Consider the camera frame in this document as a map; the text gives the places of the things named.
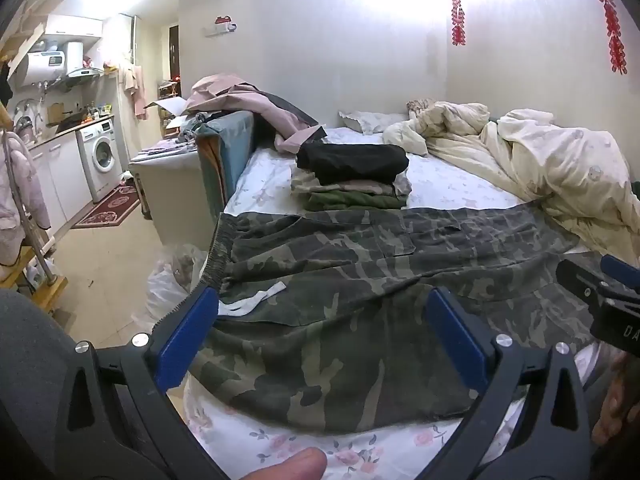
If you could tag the white low cabinet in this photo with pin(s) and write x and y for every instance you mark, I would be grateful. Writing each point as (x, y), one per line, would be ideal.
(175, 190)

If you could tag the folded beige camouflage pants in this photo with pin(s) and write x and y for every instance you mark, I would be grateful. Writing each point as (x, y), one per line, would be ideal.
(345, 187)

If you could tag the white kitchen cabinet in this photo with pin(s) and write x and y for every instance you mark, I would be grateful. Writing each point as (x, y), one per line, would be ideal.
(57, 180)

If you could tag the folded green pants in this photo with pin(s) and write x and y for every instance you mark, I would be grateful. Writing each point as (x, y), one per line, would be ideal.
(355, 201)

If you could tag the small wall shelf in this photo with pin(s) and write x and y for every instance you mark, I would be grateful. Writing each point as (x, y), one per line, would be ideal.
(222, 25)

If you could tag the folded black pants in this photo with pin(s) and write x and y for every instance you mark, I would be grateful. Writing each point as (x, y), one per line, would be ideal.
(352, 160)

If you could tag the cream duvet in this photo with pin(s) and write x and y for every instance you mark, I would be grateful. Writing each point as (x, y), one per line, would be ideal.
(550, 160)

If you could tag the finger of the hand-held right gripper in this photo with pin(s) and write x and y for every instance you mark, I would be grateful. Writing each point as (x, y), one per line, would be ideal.
(620, 266)
(582, 282)

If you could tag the person's right hand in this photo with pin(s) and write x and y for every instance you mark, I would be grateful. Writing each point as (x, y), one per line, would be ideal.
(617, 400)

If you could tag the pink padded jacket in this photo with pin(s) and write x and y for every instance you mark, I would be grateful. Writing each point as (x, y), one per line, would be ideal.
(17, 190)

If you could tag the white upper cabinet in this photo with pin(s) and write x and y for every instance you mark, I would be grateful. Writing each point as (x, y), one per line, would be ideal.
(75, 27)

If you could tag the floral pillow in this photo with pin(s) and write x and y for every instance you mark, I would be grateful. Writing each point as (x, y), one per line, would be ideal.
(370, 121)

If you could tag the red patterned rug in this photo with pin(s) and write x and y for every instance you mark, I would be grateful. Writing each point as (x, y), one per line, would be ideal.
(107, 207)

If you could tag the red firecracker decoration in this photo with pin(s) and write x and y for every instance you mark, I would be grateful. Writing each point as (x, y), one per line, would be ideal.
(457, 17)
(612, 25)

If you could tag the white water heater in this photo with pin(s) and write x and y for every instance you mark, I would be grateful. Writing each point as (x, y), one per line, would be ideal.
(42, 62)

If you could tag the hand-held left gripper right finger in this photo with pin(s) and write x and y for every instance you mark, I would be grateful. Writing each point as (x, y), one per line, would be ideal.
(455, 330)

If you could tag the person's left hand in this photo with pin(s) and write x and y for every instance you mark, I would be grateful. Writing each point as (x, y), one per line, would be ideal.
(292, 466)

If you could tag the range hood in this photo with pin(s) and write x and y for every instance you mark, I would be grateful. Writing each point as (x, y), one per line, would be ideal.
(82, 74)

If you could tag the hanging pink towel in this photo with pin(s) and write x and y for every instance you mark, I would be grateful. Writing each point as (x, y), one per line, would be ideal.
(134, 87)

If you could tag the pile of pink clothes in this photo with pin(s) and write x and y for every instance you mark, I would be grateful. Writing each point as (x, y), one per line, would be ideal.
(250, 102)

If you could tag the cardboard box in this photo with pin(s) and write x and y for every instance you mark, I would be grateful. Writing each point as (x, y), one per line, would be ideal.
(167, 110)

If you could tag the white washing machine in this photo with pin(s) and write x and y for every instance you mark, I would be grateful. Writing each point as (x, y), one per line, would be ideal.
(100, 157)

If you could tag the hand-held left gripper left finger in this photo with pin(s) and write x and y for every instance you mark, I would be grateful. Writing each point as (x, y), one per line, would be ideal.
(190, 330)

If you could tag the bed with floral sheet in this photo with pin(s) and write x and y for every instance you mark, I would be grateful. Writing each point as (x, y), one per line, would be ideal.
(450, 182)

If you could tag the clear plastic bag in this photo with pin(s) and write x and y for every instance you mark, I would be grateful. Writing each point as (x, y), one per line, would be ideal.
(167, 280)

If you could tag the teal cushion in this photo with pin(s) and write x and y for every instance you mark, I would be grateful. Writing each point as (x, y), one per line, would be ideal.
(225, 155)

